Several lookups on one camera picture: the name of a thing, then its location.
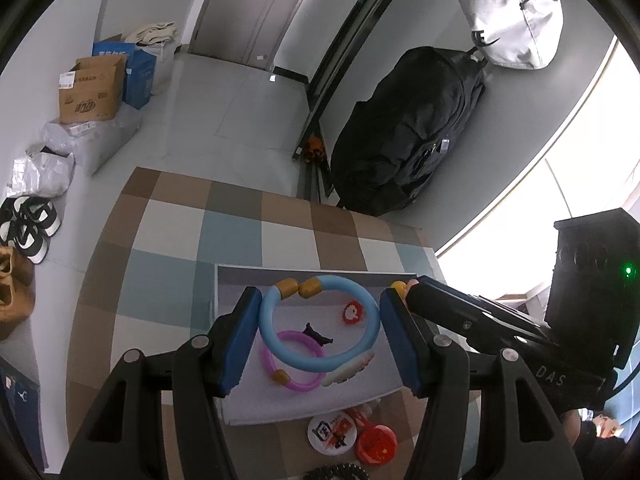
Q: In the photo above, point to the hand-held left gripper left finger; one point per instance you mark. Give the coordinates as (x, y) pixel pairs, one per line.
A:
(240, 340)

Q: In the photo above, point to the grey door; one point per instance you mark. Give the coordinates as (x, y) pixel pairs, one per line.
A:
(250, 10)

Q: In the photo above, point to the black backpack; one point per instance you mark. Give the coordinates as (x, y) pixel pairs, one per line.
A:
(400, 135)

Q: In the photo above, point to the white wing hair clip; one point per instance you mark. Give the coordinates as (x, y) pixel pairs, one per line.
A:
(345, 373)

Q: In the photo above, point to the black door frame rail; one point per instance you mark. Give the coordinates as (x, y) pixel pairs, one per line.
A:
(350, 35)

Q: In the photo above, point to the red round badge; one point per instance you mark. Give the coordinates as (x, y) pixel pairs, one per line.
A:
(376, 445)

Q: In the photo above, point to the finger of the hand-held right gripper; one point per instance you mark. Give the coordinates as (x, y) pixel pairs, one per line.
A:
(450, 315)
(480, 302)

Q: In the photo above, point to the blue cardboard box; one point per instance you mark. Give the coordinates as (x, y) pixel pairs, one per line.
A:
(140, 80)

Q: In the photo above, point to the white round badge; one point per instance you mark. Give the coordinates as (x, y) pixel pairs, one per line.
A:
(330, 432)

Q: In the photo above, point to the red round charm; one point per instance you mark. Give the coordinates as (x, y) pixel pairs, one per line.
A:
(352, 311)

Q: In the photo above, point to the grey cardboard box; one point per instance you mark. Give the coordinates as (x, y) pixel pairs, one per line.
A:
(240, 278)

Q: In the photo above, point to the black and white sneaker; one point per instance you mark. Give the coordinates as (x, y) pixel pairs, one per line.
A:
(25, 240)
(42, 217)

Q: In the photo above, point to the small yellow charm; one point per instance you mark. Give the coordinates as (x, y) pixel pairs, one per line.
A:
(398, 287)

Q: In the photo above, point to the dark blue shoe box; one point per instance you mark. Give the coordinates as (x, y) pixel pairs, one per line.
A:
(22, 410)

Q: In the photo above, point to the small black charm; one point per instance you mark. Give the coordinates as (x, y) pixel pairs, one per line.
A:
(315, 333)

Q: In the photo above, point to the brown cardboard box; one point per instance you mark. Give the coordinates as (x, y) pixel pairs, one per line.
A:
(90, 95)

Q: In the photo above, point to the large grey plastic bag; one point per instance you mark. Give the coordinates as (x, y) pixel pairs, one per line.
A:
(100, 140)

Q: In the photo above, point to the pink red hair clip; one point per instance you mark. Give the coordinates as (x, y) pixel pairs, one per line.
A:
(361, 414)

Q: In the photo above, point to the crumpled white plastic bag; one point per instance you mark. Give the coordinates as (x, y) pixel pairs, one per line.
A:
(47, 172)

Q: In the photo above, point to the cream folded cloth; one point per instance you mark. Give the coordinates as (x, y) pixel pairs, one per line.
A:
(152, 34)

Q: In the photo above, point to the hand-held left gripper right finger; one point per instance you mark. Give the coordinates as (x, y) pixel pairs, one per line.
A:
(400, 345)

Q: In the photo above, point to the window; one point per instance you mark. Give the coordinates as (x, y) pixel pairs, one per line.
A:
(500, 260)

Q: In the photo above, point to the orange toy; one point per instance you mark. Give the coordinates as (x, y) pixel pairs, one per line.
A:
(314, 149)

